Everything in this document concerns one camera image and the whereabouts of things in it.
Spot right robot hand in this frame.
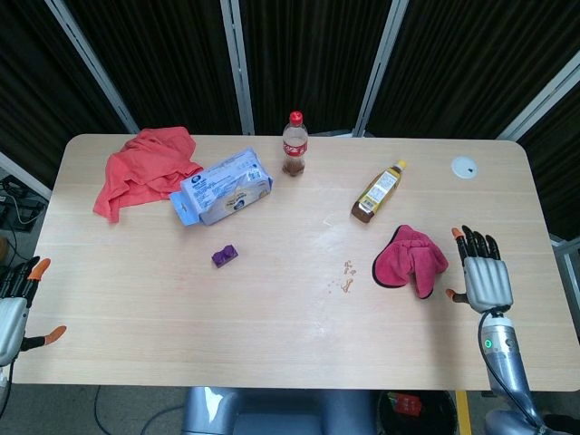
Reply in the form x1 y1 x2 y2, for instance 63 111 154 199
445 225 515 314

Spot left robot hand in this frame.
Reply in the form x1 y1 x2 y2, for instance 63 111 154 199
0 256 68 367

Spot pink cloth with black edge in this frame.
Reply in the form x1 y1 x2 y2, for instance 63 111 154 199
372 224 450 300

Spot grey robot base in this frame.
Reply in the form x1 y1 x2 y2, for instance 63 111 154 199
180 386 380 435

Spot yellow labelled tea bottle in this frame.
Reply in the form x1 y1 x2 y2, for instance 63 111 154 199
350 159 408 224

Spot orange red cloth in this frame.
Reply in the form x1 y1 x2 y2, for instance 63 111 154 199
92 126 205 225

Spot cola bottle with red cap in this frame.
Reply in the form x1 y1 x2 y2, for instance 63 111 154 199
281 111 310 178

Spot scattered crumbs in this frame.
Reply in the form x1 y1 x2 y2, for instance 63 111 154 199
327 258 359 295

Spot black waste bin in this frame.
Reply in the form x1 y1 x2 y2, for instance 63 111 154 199
376 390 459 435

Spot purple toy brick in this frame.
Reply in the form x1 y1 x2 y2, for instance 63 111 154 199
210 244 241 269

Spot blue tissue pack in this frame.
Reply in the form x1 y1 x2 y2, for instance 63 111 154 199
169 147 275 227

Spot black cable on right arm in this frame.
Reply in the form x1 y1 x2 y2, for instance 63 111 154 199
478 307 552 431

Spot cables on floor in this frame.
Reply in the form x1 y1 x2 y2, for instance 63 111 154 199
0 174 46 273

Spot white table cable grommet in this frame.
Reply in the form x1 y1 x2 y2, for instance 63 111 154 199
450 156 479 179

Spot grey partition frame post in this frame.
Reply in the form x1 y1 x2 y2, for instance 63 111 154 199
43 0 140 135
352 0 411 138
496 49 580 141
219 0 256 136

